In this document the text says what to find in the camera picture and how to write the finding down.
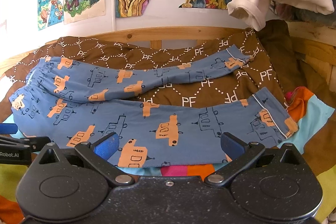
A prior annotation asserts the blue pyjama pants orange print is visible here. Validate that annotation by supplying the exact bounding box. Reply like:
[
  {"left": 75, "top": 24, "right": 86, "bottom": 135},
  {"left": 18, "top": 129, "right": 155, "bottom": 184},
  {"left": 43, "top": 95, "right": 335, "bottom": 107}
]
[{"left": 8, "top": 45, "right": 300, "bottom": 168}]

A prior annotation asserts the colourful patchwork bedsheet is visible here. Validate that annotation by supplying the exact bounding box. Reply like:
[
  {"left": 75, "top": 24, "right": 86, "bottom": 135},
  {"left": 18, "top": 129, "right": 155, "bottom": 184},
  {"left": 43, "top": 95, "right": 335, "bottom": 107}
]
[{"left": 1, "top": 86, "right": 335, "bottom": 223}]

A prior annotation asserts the brown PF patterned blanket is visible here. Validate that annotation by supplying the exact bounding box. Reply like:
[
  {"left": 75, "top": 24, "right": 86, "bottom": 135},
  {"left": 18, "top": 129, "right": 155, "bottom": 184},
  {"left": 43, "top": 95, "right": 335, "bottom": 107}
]
[{"left": 1, "top": 20, "right": 300, "bottom": 124}]

